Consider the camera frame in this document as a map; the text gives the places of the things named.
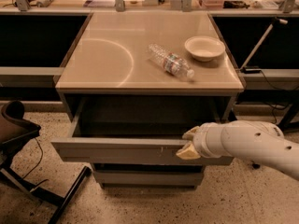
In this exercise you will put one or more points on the grey drawer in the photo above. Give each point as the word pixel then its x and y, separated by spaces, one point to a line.
pixel 135 130
pixel 180 179

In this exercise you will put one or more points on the black rolling stand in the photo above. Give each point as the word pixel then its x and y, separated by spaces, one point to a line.
pixel 286 123

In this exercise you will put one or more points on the clear plastic water bottle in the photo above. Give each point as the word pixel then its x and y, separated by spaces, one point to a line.
pixel 170 62

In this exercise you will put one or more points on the grey top drawer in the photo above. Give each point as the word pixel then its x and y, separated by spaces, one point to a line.
pixel 135 130

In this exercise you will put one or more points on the black device on shelf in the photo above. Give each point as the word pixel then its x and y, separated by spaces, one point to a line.
pixel 235 4

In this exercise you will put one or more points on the grey bottom drawer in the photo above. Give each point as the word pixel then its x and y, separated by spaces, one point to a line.
pixel 180 179

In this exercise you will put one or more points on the white pole with black base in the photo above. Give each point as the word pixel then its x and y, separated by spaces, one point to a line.
pixel 276 20

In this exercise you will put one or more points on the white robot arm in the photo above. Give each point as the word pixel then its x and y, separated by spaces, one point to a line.
pixel 257 141

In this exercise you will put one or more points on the white bowl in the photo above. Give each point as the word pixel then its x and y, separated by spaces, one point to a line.
pixel 204 48

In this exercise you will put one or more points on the grey drawer cabinet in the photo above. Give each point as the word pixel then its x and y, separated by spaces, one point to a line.
pixel 112 58

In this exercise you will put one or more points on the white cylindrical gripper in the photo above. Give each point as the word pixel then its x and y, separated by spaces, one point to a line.
pixel 202 140

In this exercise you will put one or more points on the black chair with stand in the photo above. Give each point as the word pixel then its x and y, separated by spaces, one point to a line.
pixel 15 133

